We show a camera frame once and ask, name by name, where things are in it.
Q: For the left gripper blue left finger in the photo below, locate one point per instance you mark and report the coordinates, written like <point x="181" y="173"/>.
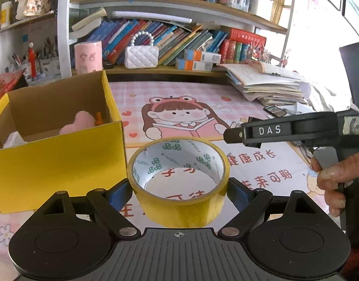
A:
<point x="105" y="210"/>

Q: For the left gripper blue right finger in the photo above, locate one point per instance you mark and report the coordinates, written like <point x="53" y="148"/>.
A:
<point x="251" y="206"/>

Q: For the yellow tape roll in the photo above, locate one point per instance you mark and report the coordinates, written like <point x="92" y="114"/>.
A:
<point x="179" y="182"/>

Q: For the pink plush toy orange hair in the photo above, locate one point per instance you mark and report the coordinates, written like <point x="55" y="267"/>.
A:
<point x="83" y="120"/>

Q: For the person's right hand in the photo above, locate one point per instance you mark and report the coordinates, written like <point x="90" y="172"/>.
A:
<point x="329" y="178"/>

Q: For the small black phone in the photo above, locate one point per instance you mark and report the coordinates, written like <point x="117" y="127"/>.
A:
<point x="275" y="111"/>

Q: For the yellow cardboard box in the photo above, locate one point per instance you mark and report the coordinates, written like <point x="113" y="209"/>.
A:
<point x="36" y="161"/>

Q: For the stack of papers and notebooks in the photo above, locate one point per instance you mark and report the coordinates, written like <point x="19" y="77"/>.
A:
<point x="269" y="84"/>

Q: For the pink cartoon desk mat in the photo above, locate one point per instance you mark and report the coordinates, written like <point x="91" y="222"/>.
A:
<point x="278" y="167"/>

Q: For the red dictionary book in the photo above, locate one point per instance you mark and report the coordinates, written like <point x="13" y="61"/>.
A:
<point x="245" y="37"/>

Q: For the orange white box upper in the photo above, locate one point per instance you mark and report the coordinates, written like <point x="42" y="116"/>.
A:
<point x="199" y="56"/>

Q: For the orange white box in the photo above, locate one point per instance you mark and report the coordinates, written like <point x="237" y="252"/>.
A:
<point x="199" y="56"/>
<point x="182" y="64"/>

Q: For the white quilted pearl handbag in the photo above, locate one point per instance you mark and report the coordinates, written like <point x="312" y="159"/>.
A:
<point x="142" y="56"/>

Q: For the pink cylindrical cup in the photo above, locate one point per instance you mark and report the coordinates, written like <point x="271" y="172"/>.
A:
<point x="88" y="57"/>

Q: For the orange white box lower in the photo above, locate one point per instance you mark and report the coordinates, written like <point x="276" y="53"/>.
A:
<point x="182" y="64"/>

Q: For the white wooden bookshelf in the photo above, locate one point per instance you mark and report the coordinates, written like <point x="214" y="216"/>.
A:
<point x="197" y="10"/>

